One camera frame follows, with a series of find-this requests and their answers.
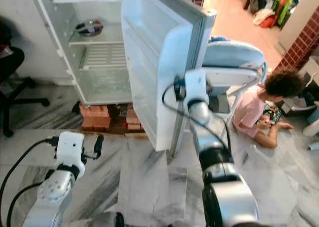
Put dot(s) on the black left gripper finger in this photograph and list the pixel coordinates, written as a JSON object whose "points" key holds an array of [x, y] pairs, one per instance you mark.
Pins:
{"points": [[98, 144]]}

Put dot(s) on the white fridge door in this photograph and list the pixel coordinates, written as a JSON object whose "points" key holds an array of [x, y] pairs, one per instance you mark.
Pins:
{"points": [[154, 62]]}

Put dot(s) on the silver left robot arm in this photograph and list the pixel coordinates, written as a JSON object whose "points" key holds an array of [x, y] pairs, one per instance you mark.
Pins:
{"points": [[52, 194]]}

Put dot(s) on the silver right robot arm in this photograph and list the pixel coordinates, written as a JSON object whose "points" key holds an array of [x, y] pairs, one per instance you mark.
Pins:
{"points": [[204, 127]]}

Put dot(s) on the white open fridge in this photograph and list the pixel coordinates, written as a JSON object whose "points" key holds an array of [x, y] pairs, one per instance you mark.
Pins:
{"points": [[104, 87]]}

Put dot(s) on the red brick stack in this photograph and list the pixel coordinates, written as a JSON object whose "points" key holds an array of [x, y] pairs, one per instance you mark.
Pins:
{"points": [[94, 118], [132, 118]]}

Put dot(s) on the blue white high chair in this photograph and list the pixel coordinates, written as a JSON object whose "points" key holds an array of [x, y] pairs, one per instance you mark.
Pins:
{"points": [[234, 55]]}

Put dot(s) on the grey robot leg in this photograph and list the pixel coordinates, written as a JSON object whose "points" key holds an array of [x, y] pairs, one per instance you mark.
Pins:
{"points": [[110, 221]]}

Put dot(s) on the child in pink shirt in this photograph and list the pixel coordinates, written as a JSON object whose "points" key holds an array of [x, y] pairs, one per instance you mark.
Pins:
{"points": [[246, 110]]}

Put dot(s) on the colourful toy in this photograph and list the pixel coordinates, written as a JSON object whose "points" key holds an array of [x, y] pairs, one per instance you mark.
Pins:
{"points": [[273, 113]]}

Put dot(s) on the metal bowl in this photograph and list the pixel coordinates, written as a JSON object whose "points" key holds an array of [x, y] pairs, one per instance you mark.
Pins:
{"points": [[89, 28]]}

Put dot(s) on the white crumpled cloth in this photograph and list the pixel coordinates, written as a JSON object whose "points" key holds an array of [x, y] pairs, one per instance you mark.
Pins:
{"points": [[263, 16]]}

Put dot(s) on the black office chair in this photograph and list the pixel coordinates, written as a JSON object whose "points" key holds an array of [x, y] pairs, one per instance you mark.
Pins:
{"points": [[12, 62]]}

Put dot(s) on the red brick column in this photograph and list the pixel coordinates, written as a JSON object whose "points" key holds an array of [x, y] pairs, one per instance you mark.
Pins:
{"points": [[301, 45]]}

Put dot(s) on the green black bag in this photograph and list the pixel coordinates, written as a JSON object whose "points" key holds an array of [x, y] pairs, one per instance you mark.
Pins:
{"points": [[285, 10]]}

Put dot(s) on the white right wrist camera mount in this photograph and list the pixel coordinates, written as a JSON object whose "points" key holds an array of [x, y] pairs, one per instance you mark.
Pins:
{"points": [[197, 85]]}

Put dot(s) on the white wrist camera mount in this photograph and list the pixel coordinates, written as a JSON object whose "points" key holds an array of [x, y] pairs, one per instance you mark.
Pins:
{"points": [[197, 85], [70, 147]]}

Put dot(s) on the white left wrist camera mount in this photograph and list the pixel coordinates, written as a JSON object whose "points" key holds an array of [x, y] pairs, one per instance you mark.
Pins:
{"points": [[70, 147]]}

